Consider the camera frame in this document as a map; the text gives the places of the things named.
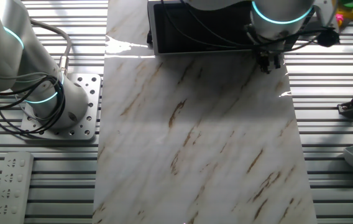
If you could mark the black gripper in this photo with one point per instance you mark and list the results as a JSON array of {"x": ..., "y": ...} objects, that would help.
[{"x": 269, "y": 49}]

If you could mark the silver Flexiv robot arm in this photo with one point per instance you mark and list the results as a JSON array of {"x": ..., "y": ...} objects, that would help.
[{"x": 8, "y": 46}]

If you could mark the colourful plastic toy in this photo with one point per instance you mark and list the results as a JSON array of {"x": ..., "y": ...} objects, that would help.
[{"x": 349, "y": 11}]

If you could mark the white marble pattern mat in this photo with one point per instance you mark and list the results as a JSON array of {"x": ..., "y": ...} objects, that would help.
[{"x": 195, "y": 140}]

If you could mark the white power strip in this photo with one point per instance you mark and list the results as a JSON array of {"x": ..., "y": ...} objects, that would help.
[{"x": 11, "y": 186}]

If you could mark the perforated aluminium robot base plate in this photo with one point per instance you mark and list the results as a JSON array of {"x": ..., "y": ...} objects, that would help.
[{"x": 89, "y": 124}]

